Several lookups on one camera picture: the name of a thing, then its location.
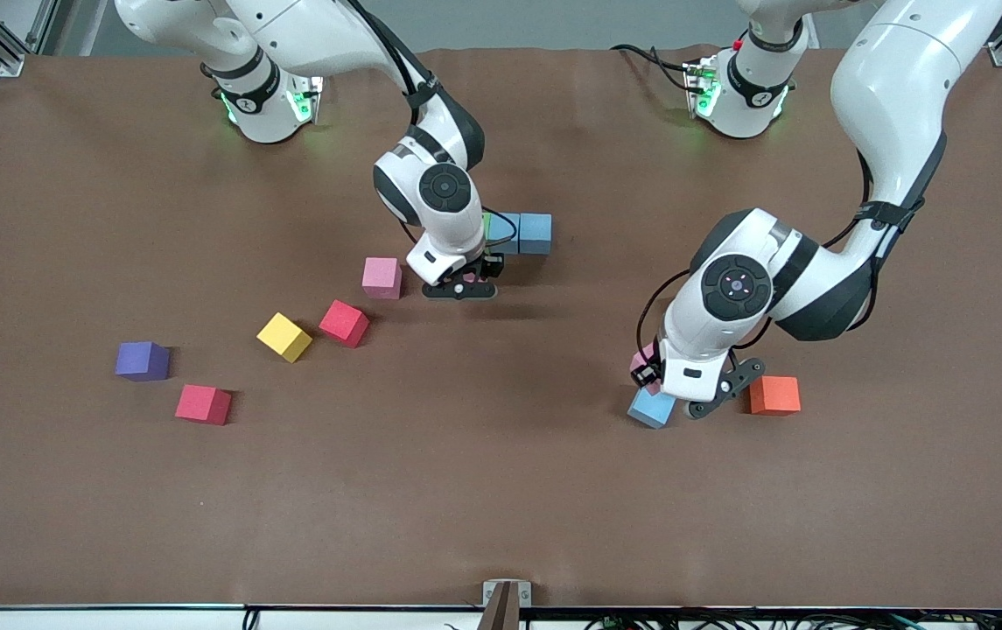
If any light blue foam cube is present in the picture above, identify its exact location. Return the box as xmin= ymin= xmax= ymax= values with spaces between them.
xmin=627 ymin=387 xmax=678 ymax=430
xmin=489 ymin=212 xmax=522 ymax=256

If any steel blue foam cube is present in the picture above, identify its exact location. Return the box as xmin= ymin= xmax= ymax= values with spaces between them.
xmin=519 ymin=213 xmax=553 ymax=256

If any orange foam cube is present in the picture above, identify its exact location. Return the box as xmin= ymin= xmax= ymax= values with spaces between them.
xmin=748 ymin=375 xmax=802 ymax=416

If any red foam cube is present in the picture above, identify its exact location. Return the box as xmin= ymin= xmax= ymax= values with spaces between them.
xmin=175 ymin=384 xmax=234 ymax=427
xmin=319 ymin=299 xmax=371 ymax=349

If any yellow foam cube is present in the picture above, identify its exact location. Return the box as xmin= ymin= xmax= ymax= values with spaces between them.
xmin=256 ymin=311 xmax=313 ymax=364

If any purple foam cube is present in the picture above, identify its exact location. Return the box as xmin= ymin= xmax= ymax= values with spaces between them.
xmin=115 ymin=340 xmax=171 ymax=382

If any black cable along right arm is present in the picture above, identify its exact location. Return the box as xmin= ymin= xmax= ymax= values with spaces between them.
xmin=339 ymin=0 xmax=521 ymax=256

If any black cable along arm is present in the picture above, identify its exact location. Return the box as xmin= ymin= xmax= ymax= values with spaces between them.
xmin=339 ymin=0 xmax=521 ymax=256
xmin=636 ymin=144 xmax=882 ymax=368

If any right arm wrist camera box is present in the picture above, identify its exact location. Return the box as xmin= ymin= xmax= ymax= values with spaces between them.
xmin=421 ymin=276 xmax=499 ymax=302

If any arm wrist camera box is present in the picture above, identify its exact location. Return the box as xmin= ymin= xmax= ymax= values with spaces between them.
xmin=687 ymin=357 xmax=766 ymax=420
xmin=421 ymin=276 xmax=499 ymax=302

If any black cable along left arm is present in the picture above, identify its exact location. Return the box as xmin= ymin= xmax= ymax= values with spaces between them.
xmin=636 ymin=144 xmax=882 ymax=368

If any left arm wrist camera box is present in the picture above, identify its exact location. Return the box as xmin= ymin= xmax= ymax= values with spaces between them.
xmin=687 ymin=357 xmax=766 ymax=420

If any black cable at left base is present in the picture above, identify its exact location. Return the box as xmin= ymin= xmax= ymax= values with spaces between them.
xmin=610 ymin=42 xmax=701 ymax=93

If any metal bracket with brown post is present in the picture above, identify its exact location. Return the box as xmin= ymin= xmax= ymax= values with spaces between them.
xmin=482 ymin=579 xmax=533 ymax=630

